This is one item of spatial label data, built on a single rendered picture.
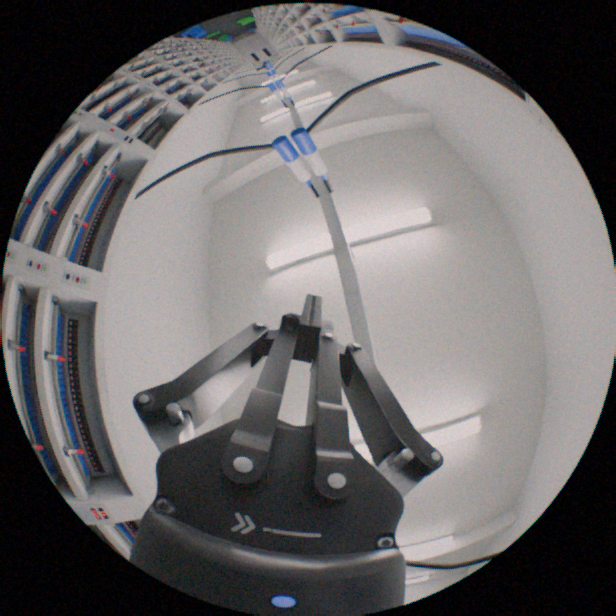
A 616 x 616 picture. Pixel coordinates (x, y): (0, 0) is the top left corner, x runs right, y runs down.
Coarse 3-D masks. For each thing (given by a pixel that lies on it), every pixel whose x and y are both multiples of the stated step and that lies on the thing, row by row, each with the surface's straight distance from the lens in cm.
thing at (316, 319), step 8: (320, 296) 21; (320, 304) 18; (312, 312) 16; (320, 312) 17; (312, 320) 15; (320, 320) 15; (312, 328) 14; (320, 328) 14; (312, 336) 14; (312, 344) 15; (304, 352) 15; (312, 352) 15; (304, 360) 16
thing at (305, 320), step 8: (312, 296) 20; (304, 304) 18; (312, 304) 18; (304, 312) 16; (304, 320) 15; (304, 328) 14; (304, 336) 15; (296, 344) 15; (304, 344) 15; (296, 352) 15; (296, 360) 16
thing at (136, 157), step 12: (72, 120) 129; (84, 120) 126; (96, 120) 126; (84, 132) 124; (108, 144) 119; (144, 144) 121; (132, 156) 116; (144, 156) 115; (156, 156) 119; (132, 168) 120; (132, 180) 125
